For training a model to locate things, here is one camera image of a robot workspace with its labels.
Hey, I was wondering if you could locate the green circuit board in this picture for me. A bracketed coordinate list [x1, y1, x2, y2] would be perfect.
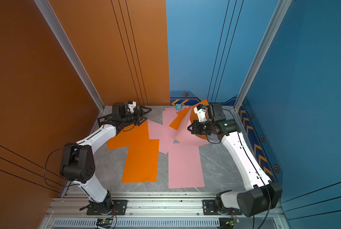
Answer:
[95, 218, 115, 229]

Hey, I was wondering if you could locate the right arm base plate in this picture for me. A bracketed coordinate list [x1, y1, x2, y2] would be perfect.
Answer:
[202, 199, 242, 216]

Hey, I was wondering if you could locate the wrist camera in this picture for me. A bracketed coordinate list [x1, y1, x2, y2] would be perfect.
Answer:
[127, 101, 137, 113]
[194, 104, 207, 122]

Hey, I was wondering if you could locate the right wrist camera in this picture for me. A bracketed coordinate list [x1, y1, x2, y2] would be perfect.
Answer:
[194, 104, 207, 122]

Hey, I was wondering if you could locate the pink paper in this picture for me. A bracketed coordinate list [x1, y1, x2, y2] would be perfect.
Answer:
[147, 106, 188, 154]
[168, 143, 205, 189]
[176, 107, 208, 147]

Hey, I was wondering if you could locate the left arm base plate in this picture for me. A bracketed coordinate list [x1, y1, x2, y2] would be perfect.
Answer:
[86, 199, 127, 216]

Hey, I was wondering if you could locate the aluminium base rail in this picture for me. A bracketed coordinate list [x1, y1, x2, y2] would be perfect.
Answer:
[44, 191, 285, 219]

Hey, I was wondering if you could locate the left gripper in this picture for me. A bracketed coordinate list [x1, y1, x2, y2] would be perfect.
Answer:
[121, 106, 151, 126]

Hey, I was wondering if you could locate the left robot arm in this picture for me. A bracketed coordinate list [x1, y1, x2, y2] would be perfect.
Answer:
[60, 101, 152, 215]

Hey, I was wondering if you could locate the black white chessboard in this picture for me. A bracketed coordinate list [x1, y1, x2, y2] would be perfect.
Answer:
[97, 114, 112, 127]

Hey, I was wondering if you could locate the right small circuit board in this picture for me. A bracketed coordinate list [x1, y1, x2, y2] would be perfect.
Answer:
[218, 218, 240, 229]

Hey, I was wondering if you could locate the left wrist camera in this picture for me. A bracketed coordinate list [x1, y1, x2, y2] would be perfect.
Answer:
[127, 101, 137, 113]

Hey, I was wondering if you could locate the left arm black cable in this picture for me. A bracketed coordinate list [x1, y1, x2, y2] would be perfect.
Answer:
[43, 144, 79, 188]

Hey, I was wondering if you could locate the orange paper front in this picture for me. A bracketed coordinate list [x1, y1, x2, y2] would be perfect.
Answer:
[122, 140, 160, 183]

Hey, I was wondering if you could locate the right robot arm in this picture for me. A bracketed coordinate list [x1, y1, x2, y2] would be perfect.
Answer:
[187, 104, 283, 217]

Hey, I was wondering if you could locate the pink paper top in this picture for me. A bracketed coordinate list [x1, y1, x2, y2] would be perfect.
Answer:
[168, 143, 205, 189]

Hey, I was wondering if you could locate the small blue toy box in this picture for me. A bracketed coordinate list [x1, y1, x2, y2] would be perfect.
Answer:
[175, 104, 182, 111]

